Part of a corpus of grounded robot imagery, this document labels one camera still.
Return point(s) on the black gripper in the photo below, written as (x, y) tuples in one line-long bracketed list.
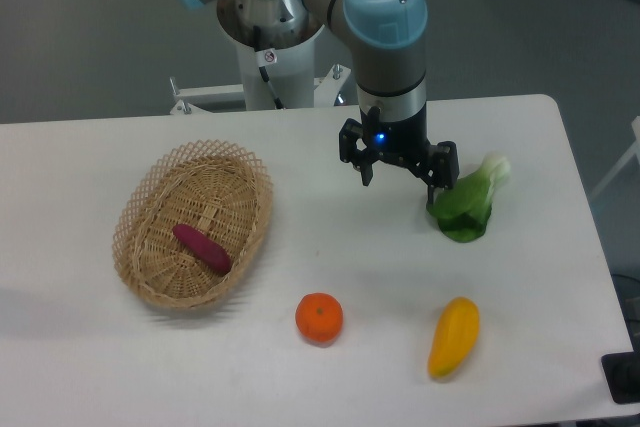
[(402, 143)]

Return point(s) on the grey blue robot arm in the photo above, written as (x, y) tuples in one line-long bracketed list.
[(386, 40)]

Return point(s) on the oval wicker basket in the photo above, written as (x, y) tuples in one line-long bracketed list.
[(218, 188)]

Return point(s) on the purple sweet potato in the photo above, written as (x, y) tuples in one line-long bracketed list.
[(205, 249)]

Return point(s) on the green bok choy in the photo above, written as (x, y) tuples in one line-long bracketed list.
[(462, 213)]

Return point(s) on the orange tangerine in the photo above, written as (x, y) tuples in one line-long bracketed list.
[(319, 318)]

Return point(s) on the yellow mango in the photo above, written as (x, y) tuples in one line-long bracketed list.
[(454, 338)]

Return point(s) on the white furniture leg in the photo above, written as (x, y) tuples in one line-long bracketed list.
[(631, 153)]

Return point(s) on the black device at table edge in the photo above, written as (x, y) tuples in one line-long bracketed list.
[(622, 376)]

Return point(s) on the white metal base frame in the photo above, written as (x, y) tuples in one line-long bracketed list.
[(336, 88)]

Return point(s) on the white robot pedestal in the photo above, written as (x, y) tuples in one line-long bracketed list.
[(274, 42)]

